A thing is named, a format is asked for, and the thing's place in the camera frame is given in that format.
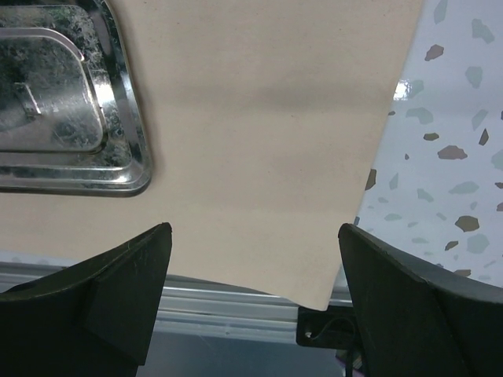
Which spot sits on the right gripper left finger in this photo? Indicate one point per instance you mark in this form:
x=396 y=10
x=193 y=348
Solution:
x=95 y=318

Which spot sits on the beige cloth wrap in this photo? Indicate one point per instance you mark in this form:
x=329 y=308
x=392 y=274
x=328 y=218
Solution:
x=263 y=118

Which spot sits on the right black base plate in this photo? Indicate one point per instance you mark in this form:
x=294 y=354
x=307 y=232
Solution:
x=333 y=329

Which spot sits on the steel instrument tray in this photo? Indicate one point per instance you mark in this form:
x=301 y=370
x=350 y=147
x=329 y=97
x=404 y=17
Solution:
x=70 y=122

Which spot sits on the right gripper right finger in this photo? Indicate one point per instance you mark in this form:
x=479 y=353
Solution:
x=416 y=318

